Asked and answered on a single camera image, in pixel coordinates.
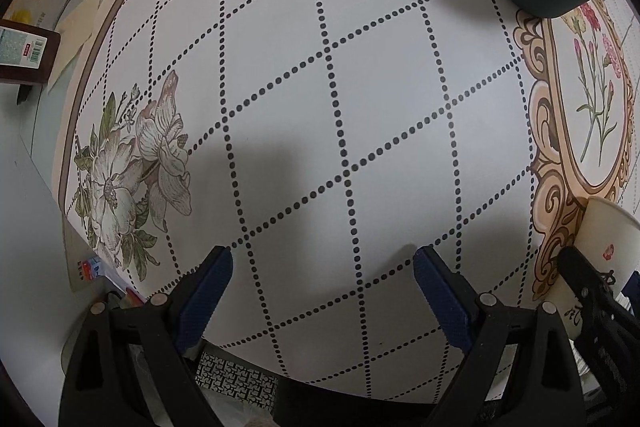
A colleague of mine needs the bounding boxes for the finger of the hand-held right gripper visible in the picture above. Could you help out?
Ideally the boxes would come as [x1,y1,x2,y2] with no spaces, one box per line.
[556,246,623,323]

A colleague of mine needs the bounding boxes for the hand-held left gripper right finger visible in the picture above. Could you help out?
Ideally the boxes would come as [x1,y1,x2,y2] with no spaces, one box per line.
[414,246,587,427]

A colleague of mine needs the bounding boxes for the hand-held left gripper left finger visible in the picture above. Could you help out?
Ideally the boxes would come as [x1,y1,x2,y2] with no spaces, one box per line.
[59,246,236,427]

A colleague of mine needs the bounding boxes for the white paper cup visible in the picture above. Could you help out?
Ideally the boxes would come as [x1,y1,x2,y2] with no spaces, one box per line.
[552,197,640,343]

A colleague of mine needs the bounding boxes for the black white patterned box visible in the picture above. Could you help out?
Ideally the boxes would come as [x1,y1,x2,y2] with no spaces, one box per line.
[195,351,278,423]

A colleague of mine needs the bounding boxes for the small blue red packet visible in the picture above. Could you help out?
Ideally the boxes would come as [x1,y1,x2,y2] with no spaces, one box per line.
[77,257,108,283]

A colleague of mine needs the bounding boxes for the floral dotted tablecloth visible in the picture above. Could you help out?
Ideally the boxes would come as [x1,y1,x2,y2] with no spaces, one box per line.
[59,0,640,408]

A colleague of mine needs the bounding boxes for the beige paper sheet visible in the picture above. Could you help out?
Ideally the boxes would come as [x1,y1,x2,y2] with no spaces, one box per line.
[47,0,103,92]

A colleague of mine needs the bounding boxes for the brown box with label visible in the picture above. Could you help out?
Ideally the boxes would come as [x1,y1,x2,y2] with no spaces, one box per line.
[0,19,62,86]

